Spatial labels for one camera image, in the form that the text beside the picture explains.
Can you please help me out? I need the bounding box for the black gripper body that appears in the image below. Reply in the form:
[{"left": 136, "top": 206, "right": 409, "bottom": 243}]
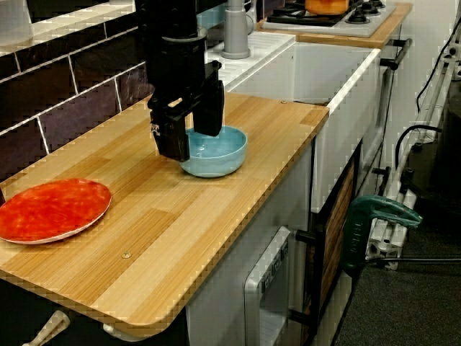
[{"left": 146, "top": 34, "right": 209, "bottom": 123}]

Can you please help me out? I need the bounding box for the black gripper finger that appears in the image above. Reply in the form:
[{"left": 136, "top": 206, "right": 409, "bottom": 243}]
[
  {"left": 193, "top": 60, "right": 227, "bottom": 137},
  {"left": 150, "top": 110, "right": 191, "bottom": 162}
]

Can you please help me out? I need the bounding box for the light blue bowl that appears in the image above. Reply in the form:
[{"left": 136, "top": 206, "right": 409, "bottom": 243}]
[{"left": 179, "top": 125, "right": 249, "bottom": 179}]

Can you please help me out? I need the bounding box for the grey toy faucet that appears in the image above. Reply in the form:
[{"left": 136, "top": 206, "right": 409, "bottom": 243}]
[{"left": 220, "top": 0, "right": 255, "bottom": 60}]

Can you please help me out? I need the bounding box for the cream shelf ledge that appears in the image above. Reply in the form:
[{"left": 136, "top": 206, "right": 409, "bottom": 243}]
[{"left": 0, "top": 0, "right": 140, "bottom": 57}]

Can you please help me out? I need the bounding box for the black burner grate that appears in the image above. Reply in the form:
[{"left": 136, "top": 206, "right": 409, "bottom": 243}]
[{"left": 267, "top": 0, "right": 365, "bottom": 27}]

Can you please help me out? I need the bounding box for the red plate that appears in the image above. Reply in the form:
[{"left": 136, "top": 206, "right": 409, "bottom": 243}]
[{"left": 0, "top": 177, "right": 112, "bottom": 245}]

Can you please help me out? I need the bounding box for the white sink unit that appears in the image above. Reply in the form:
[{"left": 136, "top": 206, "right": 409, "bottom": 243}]
[{"left": 205, "top": 30, "right": 382, "bottom": 213}]

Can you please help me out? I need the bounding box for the wooden stove countertop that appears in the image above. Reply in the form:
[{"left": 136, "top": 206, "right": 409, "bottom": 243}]
[{"left": 256, "top": 2, "right": 413, "bottom": 50}]

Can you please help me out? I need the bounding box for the orange pot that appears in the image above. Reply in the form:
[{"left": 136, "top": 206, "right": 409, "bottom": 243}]
[{"left": 304, "top": 0, "right": 350, "bottom": 16}]

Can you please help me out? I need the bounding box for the white oven door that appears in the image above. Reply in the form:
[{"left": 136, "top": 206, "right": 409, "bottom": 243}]
[{"left": 362, "top": 66, "right": 395, "bottom": 174}]

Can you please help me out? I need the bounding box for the wooden slat crate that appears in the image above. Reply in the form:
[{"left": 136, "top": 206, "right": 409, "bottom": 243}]
[{"left": 319, "top": 160, "right": 356, "bottom": 309}]

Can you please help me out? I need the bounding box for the grey stove top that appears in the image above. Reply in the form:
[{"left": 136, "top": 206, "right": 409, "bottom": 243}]
[{"left": 261, "top": 0, "right": 397, "bottom": 38}]

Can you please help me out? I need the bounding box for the white container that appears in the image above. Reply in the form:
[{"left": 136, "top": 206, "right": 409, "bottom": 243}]
[{"left": 0, "top": 0, "right": 34, "bottom": 43}]

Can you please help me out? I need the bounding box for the white dishwasher door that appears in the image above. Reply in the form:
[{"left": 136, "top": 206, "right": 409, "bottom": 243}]
[{"left": 243, "top": 226, "right": 291, "bottom": 346}]

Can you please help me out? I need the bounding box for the green clamp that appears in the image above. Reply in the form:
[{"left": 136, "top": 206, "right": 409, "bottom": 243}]
[{"left": 341, "top": 195, "right": 424, "bottom": 277}]

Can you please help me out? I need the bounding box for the black metal cabinet frame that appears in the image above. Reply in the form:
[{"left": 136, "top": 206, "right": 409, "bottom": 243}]
[{"left": 290, "top": 138, "right": 363, "bottom": 346}]

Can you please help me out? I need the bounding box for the thick black curved cable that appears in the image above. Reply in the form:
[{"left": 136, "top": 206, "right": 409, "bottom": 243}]
[{"left": 395, "top": 125, "right": 443, "bottom": 172}]

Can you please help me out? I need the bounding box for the grey oven bar handle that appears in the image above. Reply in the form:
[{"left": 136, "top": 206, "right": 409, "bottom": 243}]
[{"left": 380, "top": 37, "right": 413, "bottom": 71}]

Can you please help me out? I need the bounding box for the white drawer handle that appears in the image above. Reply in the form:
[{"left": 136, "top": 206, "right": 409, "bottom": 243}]
[{"left": 102, "top": 322, "right": 145, "bottom": 342}]

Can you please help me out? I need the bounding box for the thin black cable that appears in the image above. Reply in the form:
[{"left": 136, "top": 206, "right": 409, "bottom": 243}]
[{"left": 416, "top": 0, "right": 461, "bottom": 112}]

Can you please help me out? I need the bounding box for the silver aluminium frame rail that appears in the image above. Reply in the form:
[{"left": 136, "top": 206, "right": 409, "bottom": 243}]
[{"left": 364, "top": 43, "right": 461, "bottom": 271}]

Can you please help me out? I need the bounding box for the cream drawer handle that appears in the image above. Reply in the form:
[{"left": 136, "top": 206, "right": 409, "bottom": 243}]
[{"left": 23, "top": 310, "right": 70, "bottom": 346}]

